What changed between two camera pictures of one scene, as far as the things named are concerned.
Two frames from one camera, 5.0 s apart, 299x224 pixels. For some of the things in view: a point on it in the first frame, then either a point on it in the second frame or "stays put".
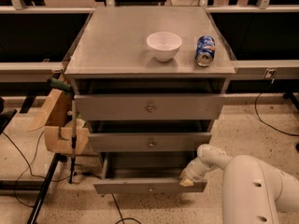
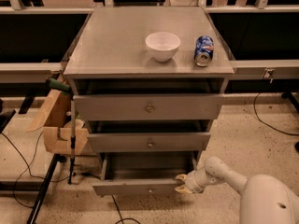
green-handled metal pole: [66, 87] stays put
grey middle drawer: [147, 142] stays put
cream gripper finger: [187, 182] -> [183, 189]
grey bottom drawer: [146, 173] stays put
